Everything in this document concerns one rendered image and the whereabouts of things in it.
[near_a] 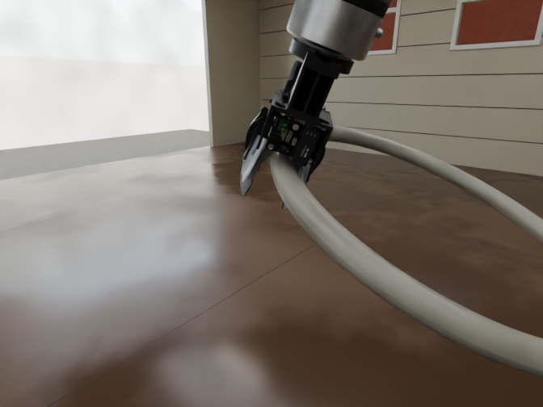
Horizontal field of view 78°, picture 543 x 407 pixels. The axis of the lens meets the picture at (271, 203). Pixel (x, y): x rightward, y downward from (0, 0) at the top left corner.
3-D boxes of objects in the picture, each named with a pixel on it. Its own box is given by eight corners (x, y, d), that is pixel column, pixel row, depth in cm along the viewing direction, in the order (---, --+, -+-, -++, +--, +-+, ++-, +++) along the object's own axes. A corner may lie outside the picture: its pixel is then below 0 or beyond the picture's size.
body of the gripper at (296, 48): (251, 153, 38) (288, 41, 32) (259, 129, 45) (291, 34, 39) (314, 175, 39) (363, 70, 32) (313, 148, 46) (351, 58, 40)
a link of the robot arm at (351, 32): (300, -13, 37) (379, 19, 38) (285, 33, 40) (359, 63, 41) (300, -17, 30) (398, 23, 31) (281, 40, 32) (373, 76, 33)
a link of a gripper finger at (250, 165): (219, 201, 43) (255, 144, 39) (227, 180, 48) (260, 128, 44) (239, 212, 44) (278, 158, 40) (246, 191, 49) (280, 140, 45)
